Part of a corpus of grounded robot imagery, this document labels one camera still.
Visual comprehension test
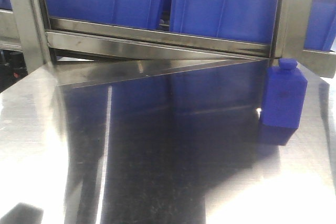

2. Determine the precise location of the blue bottle-shaped part right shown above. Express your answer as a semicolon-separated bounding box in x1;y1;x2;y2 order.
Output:
260;58;308;129

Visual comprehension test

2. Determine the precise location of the stainless steel shelf rack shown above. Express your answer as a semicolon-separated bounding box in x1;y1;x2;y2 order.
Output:
1;0;335;78

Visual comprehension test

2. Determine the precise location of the blue plastic bin middle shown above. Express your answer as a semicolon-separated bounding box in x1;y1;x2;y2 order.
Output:
170;0;277;44

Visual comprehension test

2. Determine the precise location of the blue plastic bin far right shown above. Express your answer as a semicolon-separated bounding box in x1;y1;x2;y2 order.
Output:
304;0;335;51

